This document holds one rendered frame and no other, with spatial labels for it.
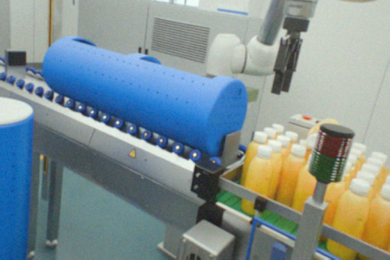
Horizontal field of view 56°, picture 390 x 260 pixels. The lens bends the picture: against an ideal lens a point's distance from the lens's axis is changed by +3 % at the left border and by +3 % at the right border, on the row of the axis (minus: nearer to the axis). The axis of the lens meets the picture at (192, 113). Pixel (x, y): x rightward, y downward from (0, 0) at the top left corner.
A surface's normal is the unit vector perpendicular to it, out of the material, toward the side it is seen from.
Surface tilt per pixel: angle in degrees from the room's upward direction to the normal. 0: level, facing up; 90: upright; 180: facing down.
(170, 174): 71
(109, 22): 90
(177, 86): 51
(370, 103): 90
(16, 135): 90
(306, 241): 90
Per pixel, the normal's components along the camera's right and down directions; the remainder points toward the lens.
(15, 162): 0.90, 0.22
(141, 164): -0.49, -0.18
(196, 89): -0.33, -0.52
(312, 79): -0.61, 0.13
